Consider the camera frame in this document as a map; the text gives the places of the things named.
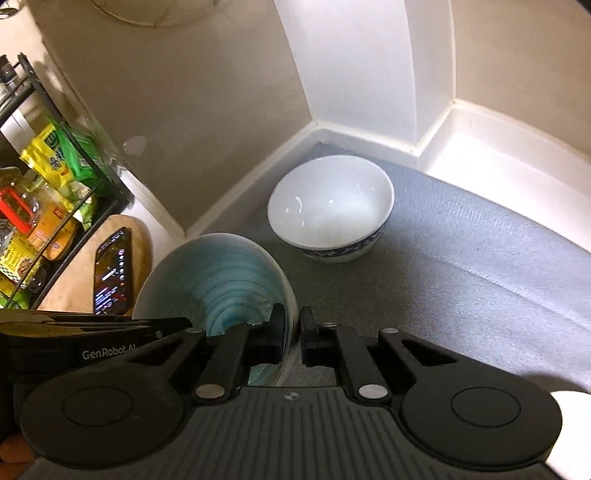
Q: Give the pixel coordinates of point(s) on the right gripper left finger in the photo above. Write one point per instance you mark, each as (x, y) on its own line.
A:
(241, 347)

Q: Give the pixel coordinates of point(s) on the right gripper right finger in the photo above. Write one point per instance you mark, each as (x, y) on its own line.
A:
(339, 347)

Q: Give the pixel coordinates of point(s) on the teal swirl ceramic bowl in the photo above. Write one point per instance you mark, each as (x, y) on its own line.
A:
(219, 280)

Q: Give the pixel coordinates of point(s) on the white bowl blue pattern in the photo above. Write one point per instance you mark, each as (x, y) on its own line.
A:
(332, 209)

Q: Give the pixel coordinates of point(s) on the white floral plate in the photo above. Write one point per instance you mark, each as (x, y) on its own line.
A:
(571, 454)

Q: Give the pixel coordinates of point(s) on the person left hand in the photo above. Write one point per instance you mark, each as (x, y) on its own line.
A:
(16, 456)

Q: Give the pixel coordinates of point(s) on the wooden cutting board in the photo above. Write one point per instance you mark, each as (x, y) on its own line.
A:
(73, 290)

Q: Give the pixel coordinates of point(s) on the black smartphone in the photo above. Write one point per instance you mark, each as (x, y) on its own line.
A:
(112, 283)

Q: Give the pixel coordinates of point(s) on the sauce bottle red cap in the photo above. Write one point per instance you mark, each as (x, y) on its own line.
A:
(19, 211)

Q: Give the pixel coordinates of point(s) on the cooking oil bottle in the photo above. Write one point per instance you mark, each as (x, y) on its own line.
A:
(46, 234)

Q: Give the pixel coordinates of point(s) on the grey drying mat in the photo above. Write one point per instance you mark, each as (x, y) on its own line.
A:
(454, 269)

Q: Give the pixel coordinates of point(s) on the yellow green snack bag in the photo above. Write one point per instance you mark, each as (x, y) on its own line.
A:
(52, 156)

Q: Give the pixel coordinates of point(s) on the metal mesh strainer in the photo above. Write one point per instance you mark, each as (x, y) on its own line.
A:
(156, 13)

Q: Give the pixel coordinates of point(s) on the black wire rack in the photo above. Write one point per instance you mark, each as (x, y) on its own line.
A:
(20, 80)

